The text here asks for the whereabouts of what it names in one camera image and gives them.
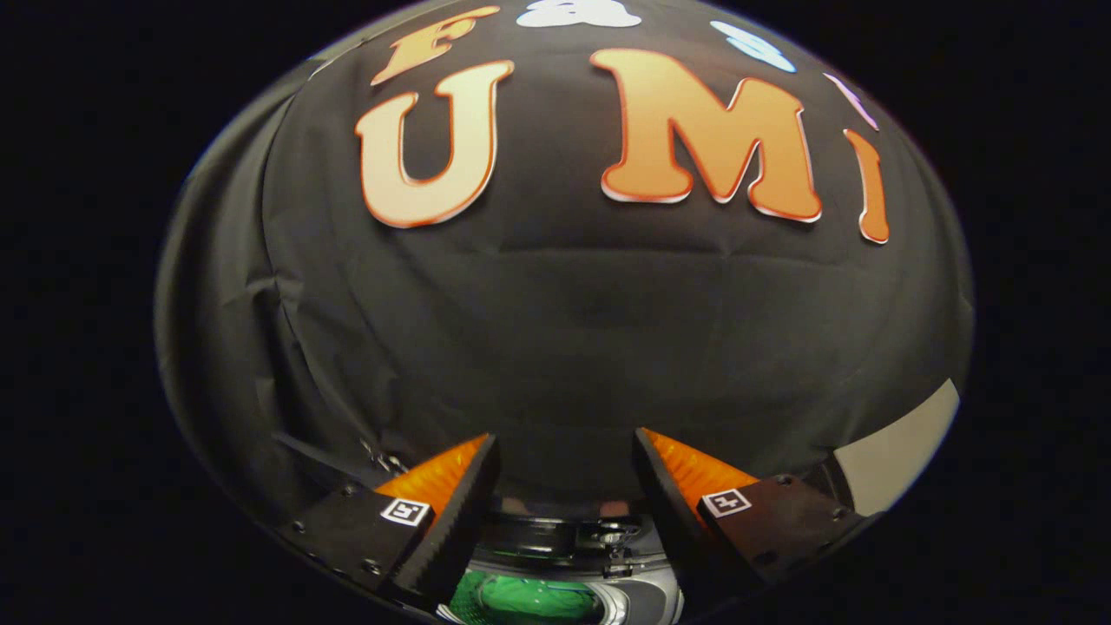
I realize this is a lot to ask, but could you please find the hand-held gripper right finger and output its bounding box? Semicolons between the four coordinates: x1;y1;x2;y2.
631;427;869;602

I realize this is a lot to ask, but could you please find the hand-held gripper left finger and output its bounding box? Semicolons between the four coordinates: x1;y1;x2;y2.
278;434;503;611

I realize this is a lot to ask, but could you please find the washing machine with chrome rim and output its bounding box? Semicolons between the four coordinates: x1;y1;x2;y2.
434;499;691;625

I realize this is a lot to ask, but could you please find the green polo shirt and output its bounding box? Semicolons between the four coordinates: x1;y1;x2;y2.
451;569;608;625

